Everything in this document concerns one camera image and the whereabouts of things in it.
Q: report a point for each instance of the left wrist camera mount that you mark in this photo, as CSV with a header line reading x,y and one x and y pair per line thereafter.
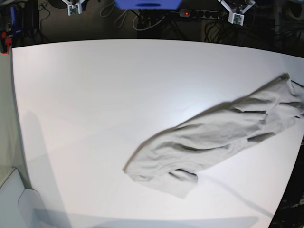
x,y
236,13

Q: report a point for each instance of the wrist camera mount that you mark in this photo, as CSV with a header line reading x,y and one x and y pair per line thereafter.
x,y
75,6
236,13

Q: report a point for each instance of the red and black clamp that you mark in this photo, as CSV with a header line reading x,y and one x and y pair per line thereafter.
x,y
5,42

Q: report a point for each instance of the blue box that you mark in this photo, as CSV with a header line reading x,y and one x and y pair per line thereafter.
x,y
148,4

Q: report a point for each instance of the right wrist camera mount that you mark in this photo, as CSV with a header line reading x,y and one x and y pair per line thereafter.
x,y
75,6

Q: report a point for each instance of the beige t-shirt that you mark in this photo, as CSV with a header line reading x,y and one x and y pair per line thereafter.
x,y
170,160

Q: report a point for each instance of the black power strip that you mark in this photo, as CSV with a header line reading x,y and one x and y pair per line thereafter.
x,y
202,14

